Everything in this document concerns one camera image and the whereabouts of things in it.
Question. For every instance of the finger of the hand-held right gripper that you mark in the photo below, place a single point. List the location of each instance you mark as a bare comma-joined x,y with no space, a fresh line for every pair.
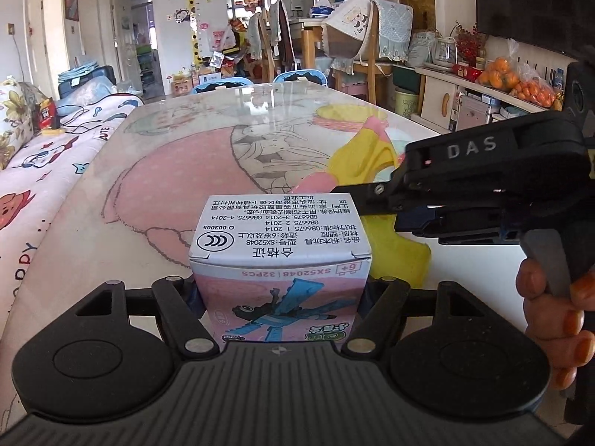
376,197
446,227

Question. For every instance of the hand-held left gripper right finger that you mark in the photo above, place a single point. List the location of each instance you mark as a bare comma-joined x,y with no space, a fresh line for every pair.
386,297

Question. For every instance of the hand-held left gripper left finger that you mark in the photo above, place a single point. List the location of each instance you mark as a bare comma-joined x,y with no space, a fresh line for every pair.
179,306

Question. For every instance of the pink toy box dragon print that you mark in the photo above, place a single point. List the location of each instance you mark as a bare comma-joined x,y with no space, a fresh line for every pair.
279,241

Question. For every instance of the person's right hand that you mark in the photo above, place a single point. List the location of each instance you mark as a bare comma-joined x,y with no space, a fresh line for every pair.
558,330

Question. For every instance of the white cabinet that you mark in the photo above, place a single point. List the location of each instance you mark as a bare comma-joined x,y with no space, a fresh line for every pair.
465,97

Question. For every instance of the bag of oranges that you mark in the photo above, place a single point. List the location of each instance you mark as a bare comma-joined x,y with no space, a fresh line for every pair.
497,74
534,90

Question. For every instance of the green bin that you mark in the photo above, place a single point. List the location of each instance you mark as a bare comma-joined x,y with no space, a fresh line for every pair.
406,102

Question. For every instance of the glass kettle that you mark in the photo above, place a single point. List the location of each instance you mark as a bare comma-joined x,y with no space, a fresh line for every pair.
445,53

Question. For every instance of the red berry plant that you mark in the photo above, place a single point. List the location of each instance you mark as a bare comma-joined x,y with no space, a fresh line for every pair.
469,44

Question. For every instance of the blue plastic stool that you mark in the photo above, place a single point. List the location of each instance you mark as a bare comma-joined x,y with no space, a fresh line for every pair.
300,76
221,86

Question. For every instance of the wooden chair with lace cover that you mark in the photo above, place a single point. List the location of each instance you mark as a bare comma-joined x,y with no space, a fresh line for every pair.
390,37

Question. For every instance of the wooden dining table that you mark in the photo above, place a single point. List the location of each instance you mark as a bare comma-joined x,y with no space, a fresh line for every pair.
314,39

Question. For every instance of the tilted white cardboard box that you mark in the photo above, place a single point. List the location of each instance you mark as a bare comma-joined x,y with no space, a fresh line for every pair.
346,28

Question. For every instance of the black television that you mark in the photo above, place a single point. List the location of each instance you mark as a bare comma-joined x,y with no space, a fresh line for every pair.
534,4

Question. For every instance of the cartoon print sofa cover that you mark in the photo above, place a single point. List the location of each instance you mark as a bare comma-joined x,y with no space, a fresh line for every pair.
51,172

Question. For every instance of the clothes draped on chairs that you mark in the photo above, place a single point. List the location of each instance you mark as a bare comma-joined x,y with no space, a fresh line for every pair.
272,32

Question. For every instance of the yellow flat item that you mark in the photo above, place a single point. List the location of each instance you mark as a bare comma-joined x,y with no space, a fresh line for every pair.
50,132

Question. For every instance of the white plastic bag red print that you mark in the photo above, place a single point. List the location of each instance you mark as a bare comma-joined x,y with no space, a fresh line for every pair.
224,39

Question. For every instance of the red snack packet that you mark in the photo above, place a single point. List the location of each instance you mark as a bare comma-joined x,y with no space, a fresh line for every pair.
47,112

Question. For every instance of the blue folded bedding on case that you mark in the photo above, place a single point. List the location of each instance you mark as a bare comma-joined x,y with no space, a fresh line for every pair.
86,79

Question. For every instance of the floral cushion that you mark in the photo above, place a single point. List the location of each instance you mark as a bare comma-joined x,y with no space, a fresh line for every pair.
11,116

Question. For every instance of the giraffe wall sticker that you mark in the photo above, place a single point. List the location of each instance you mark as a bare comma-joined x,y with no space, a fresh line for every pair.
195,14

